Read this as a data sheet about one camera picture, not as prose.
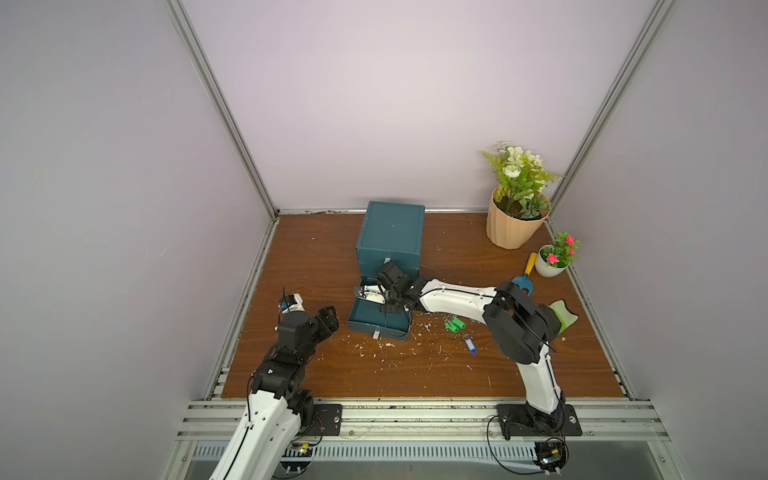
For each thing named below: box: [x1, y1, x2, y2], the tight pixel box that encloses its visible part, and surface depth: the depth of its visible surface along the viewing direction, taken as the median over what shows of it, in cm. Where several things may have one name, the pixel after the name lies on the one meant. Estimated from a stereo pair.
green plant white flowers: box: [482, 142, 564, 219], surface depth 94 cm
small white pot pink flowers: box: [535, 232, 582, 278], surface depth 93 cm
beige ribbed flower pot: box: [487, 186, 551, 250], surface depth 102 cm
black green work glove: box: [549, 299, 579, 335], surface depth 92 cm
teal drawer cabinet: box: [356, 201, 425, 286], surface depth 87 cm
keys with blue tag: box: [464, 336, 479, 355], surface depth 87 cm
